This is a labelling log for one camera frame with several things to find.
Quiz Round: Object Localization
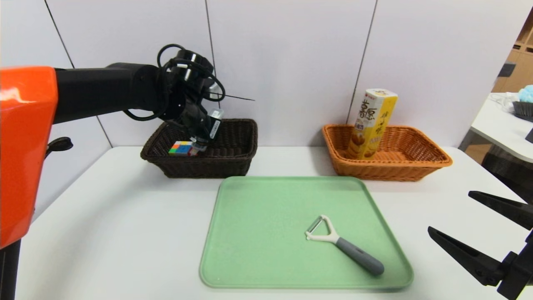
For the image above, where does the light green plastic tray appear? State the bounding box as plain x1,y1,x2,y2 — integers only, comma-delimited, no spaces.
199,176,414,289

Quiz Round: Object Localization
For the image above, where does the multicoloured puzzle cube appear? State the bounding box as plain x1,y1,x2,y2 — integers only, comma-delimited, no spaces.
168,141,194,157

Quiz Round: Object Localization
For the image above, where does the dark grey wall box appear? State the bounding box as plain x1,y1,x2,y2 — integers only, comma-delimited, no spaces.
495,62,515,78

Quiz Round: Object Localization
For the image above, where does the cream peeler with grey handle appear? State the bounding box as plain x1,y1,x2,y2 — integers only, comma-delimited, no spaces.
304,215,385,276

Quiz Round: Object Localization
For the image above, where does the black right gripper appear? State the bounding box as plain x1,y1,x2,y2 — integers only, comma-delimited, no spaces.
427,190,533,300

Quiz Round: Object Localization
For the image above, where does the white crumpled cloth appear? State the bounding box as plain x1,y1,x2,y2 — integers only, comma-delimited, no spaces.
489,93,519,114

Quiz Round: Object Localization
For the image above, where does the white background table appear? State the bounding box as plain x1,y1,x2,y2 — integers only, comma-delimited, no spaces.
457,94,533,164

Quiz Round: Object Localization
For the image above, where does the thick black camera cable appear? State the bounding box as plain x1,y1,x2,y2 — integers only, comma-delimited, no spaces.
46,137,74,158

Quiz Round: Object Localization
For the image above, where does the small dark background basket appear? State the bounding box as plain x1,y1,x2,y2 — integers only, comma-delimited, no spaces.
511,102,533,123

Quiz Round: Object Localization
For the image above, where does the dark brown wicker basket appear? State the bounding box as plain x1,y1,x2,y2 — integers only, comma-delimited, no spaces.
140,119,258,179

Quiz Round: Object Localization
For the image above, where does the yellow potato chip box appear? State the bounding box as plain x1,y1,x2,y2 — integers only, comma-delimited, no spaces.
346,88,399,160

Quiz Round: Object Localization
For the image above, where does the wooden shelf unit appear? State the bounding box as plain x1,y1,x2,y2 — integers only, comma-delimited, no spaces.
490,4,533,94

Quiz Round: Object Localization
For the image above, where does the orange wicker basket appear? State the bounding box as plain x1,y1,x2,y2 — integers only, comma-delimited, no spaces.
322,124,452,182

